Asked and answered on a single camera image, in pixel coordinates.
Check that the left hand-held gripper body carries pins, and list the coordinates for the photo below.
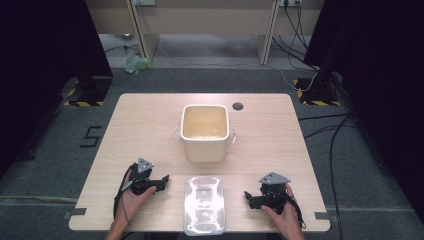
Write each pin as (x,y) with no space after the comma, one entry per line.
(141,181)

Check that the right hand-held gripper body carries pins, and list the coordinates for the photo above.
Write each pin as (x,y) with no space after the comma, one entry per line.
(274,195)

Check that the person's left hand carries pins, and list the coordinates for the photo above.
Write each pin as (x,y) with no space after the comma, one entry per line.
(130,205)

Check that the person's right hand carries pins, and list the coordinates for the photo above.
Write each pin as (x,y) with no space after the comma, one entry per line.
(286,218)

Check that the clear plastic tray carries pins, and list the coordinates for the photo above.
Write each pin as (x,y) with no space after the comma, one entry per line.
(204,205)

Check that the cream plastic bin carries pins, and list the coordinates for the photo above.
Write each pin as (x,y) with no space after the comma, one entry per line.
(205,146)

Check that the round black table grommet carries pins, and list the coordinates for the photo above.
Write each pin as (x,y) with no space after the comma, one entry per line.
(237,106)

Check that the stand base with hazard stripes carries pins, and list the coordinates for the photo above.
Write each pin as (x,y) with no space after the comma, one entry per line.
(316,95)
(88,93)

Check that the green plastic bag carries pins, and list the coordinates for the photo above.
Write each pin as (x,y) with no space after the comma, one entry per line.
(135,63)

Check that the light wooden desk leg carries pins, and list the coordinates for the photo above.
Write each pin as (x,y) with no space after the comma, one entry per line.
(266,36)
(143,33)

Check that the dark curtain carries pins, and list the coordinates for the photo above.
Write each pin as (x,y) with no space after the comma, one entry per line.
(380,83)
(43,66)

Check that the wall power outlet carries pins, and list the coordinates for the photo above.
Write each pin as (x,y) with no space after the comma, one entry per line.
(290,2)
(143,2)

